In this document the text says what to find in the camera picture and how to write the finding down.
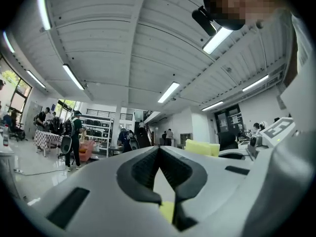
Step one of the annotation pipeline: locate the table with checkered cloth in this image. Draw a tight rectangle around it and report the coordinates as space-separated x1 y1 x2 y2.
33 129 64 157

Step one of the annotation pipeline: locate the black double door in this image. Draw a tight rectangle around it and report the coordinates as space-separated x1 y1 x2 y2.
213 104 245 135

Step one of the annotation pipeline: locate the grey office chair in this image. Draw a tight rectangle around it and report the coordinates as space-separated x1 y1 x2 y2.
57 135 73 159

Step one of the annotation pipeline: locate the orange chair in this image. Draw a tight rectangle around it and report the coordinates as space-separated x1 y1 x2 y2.
78 140 96 162

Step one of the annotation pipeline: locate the large window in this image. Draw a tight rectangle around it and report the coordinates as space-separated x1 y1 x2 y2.
0 54 33 123
53 99 81 123

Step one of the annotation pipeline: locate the plastic bottle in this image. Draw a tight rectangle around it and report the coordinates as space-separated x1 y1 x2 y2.
2 124 10 147

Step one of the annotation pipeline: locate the white metal shelf rack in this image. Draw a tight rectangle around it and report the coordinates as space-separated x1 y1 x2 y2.
80 114 114 158

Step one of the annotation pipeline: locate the white power strip with cable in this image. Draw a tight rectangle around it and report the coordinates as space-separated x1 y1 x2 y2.
13 168 67 177

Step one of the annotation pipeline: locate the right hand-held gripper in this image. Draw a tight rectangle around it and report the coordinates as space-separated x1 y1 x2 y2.
197 117 316 237

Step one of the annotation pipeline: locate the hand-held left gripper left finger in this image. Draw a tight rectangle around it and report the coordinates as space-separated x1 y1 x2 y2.
29 146 182 237

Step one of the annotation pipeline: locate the person's head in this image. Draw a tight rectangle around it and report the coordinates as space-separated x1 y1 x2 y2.
202 0 284 31

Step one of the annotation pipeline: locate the black staircase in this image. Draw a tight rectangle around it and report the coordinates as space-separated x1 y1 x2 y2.
134 110 155 148

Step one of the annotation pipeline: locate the person's white shirt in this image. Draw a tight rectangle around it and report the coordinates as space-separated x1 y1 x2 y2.
280 7 316 133

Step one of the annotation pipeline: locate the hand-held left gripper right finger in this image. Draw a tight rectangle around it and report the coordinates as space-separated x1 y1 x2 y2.
159 146 272 237

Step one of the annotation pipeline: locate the long ceiling light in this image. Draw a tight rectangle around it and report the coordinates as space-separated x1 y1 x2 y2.
26 70 46 89
62 63 85 91
157 81 180 104
202 26 234 55
2 31 15 54
241 74 270 92
201 101 224 112
37 0 52 31

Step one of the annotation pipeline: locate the white square column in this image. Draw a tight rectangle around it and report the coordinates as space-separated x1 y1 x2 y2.
111 105 122 148

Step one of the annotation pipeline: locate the black head-mounted camera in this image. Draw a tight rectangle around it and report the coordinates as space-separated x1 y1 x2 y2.
192 5 218 38

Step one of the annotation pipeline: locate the yellow cloth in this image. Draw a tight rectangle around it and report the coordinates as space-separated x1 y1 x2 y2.
159 139 221 225

